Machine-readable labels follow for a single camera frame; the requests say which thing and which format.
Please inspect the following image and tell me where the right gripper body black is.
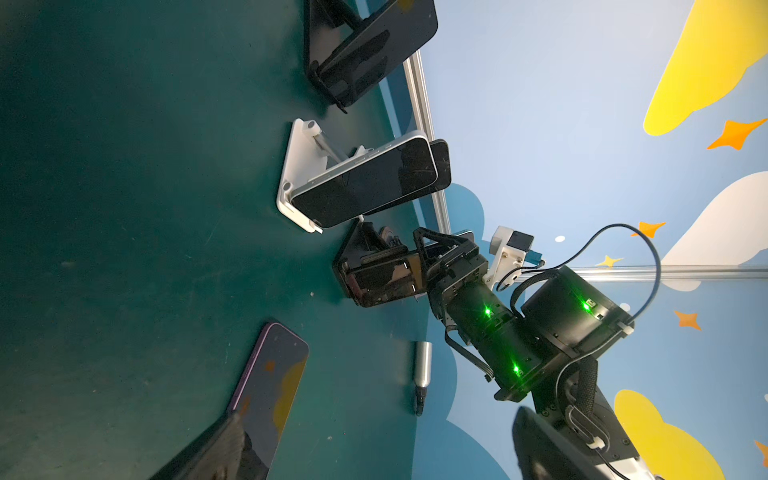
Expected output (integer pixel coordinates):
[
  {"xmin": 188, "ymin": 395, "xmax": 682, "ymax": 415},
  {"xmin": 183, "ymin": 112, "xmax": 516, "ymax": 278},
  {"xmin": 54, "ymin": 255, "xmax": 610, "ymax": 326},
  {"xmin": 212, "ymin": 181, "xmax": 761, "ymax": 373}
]
[{"xmin": 427, "ymin": 254, "xmax": 534, "ymax": 384}]

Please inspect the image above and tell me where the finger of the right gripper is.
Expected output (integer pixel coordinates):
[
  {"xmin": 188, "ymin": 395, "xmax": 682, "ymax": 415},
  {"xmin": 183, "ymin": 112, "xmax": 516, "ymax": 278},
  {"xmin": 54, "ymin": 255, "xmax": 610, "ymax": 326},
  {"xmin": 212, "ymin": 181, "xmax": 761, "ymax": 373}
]
[{"xmin": 413, "ymin": 227, "xmax": 478, "ymax": 270}]

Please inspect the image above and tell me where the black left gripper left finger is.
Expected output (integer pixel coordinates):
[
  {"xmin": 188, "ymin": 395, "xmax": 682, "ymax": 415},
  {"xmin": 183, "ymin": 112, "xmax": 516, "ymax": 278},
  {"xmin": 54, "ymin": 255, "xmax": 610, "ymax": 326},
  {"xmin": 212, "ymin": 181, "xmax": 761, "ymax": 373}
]
[{"xmin": 151, "ymin": 412, "xmax": 245, "ymax": 480}]

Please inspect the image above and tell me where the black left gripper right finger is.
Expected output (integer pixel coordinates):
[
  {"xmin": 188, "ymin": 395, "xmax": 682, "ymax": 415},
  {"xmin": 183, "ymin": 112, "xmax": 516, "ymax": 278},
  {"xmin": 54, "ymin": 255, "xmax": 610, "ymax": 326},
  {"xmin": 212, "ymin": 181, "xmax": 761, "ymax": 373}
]
[{"xmin": 512, "ymin": 407, "xmax": 606, "ymax": 480}]

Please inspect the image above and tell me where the black phone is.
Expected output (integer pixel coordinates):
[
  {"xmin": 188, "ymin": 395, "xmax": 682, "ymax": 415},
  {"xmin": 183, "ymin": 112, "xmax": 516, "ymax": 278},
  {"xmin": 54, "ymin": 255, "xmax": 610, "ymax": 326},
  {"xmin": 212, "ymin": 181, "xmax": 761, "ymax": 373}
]
[
  {"xmin": 319, "ymin": 1, "xmax": 438, "ymax": 108},
  {"xmin": 367, "ymin": 139, "xmax": 452, "ymax": 215},
  {"xmin": 345, "ymin": 252, "xmax": 426, "ymax": 308}
]

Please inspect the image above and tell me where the purple phone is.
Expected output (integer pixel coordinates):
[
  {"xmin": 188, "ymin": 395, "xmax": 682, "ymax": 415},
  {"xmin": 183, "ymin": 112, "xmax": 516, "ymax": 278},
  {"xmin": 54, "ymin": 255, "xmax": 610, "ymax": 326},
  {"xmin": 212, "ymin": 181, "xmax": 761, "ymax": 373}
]
[{"xmin": 228, "ymin": 322, "xmax": 309, "ymax": 479}]

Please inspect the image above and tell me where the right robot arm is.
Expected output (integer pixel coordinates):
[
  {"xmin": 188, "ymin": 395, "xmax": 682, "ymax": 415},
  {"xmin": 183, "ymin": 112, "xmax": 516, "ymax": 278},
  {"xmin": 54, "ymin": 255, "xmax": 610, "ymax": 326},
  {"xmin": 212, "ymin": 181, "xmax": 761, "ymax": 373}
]
[{"xmin": 414, "ymin": 228, "xmax": 651, "ymax": 479}]

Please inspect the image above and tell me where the small black phone stand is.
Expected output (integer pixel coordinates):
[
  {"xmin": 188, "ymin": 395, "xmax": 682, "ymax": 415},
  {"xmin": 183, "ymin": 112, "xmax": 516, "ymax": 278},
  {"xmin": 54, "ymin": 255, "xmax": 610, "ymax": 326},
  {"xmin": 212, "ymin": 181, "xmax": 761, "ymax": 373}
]
[{"xmin": 332, "ymin": 219, "xmax": 409, "ymax": 308}]

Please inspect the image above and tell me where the white framed phone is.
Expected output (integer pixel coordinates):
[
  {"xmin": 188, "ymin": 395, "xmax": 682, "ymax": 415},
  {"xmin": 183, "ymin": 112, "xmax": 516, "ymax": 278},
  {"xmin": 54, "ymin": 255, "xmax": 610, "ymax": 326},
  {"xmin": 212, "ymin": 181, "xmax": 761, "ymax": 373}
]
[{"xmin": 289, "ymin": 131, "xmax": 438, "ymax": 228}]

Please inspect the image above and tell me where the white phone stand front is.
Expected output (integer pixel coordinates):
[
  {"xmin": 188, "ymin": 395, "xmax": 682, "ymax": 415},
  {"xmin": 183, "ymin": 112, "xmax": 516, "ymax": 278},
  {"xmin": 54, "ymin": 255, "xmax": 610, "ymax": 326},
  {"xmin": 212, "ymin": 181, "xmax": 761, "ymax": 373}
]
[{"xmin": 276, "ymin": 118, "xmax": 369, "ymax": 233}]

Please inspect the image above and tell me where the black folding phone stand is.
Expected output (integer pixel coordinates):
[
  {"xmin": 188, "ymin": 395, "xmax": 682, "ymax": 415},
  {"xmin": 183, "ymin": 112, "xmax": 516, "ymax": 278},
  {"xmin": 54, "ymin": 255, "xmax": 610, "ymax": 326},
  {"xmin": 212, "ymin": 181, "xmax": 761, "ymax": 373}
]
[{"xmin": 304, "ymin": 0, "xmax": 370, "ymax": 113}]

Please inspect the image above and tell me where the silver screwdriver tool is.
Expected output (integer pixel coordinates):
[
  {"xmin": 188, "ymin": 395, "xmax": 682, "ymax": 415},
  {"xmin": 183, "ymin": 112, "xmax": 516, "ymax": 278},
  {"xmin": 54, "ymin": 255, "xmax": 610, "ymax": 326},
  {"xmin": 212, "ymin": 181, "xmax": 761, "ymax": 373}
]
[{"xmin": 413, "ymin": 341, "xmax": 433, "ymax": 416}]

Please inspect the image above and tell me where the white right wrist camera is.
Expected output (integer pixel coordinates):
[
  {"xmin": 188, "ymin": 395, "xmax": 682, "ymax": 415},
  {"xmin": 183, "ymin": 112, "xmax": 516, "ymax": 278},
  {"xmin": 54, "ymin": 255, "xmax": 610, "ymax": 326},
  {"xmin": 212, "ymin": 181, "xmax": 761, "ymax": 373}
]
[{"xmin": 483, "ymin": 226, "xmax": 534, "ymax": 291}]

